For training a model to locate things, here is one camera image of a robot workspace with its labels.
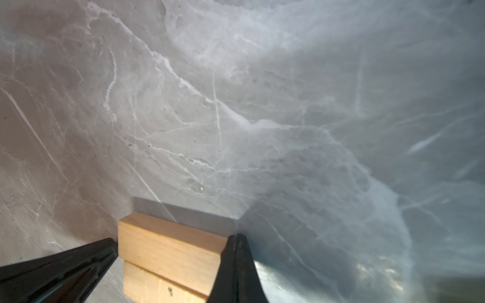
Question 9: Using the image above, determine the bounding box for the natural wood block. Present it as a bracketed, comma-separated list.
[123, 261, 207, 303]
[117, 212, 228, 295]

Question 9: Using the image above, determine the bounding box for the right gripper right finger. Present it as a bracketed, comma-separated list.
[207, 234, 268, 303]

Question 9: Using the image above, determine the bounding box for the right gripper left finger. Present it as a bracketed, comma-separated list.
[1, 238, 118, 302]

